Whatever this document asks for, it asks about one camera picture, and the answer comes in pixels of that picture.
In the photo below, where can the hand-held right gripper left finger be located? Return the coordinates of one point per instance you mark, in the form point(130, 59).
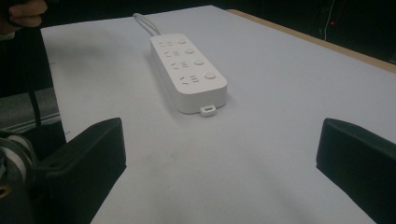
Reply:
point(87, 161)

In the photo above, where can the white power strip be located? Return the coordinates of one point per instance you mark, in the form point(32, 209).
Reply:
point(190, 81)

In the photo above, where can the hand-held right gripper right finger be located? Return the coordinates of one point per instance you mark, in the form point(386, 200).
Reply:
point(361, 168)

